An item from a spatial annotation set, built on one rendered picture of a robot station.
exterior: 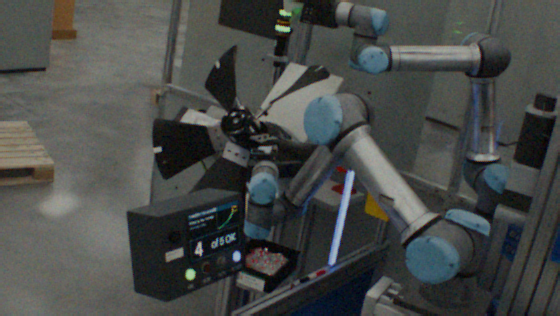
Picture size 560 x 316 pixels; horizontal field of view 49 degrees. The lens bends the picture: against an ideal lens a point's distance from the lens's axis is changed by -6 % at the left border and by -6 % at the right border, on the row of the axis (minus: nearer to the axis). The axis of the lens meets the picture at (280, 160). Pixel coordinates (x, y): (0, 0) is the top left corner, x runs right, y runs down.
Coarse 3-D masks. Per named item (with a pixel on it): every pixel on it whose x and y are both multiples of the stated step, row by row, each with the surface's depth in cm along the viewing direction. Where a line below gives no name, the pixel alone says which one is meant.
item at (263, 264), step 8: (256, 248) 212; (248, 256) 206; (256, 256) 207; (264, 256) 208; (272, 256) 209; (256, 264) 202; (264, 264) 203; (272, 264) 204; (280, 264) 205; (264, 272) 198; (272, 272) 199
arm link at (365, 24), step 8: (352, 8) 190; (360, 8) 190; (368, 8) 189; (352, 16) 190; (360, 16) 189; (368, 16) 188; (376, 16) 187; (384, 16) 187; (352, 24) 191; (360, 24) 189; (368, 24) 188; (376, 24) 187; (384, 24) 188; (360, 32) 190; (368, 32) 189; (376, 32) 189; (384, 32) 190
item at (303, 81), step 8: (304, 72) 233; (312, 72) 224; (320, 72) 219; (328, 72) 216; (304, 80) 220; (312, 80) 216; (320, 80) 214; (288, 88) 223; (296, 88) 217; (280, 96) 219
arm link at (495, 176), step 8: (488, 168) 198; (496, 168) 199; (504, 168) 200; (480, 176) 202; (488, 176) 196; (496, 176) 194; (504, 176) 194; (480, 184) 200; (488, 184) 195; (496, 184) 194; (504, 184) 193; (480, 192) 200; (488, 192) 196; (496, 192) 194; (480, 200) 199; (488, 200) 196; (496, 200) 195; (480, 208) 199; (488, 208) 196
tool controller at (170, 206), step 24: (216, 192) 150; (144, 216) 132; (168, 216) 131; (192, 216) 137; (216, 216) 143; (240, 216) 149; (144, 240) 133; (168, 240) 132; (216, 240) 143; (240, 240) 150; (144, 264) 135; (168, 264) 132; (192, 264) 138; (216, 264) 144; (240, 264) 150; (144, 288) 136; (168, 288) 133; (192, 288) 138
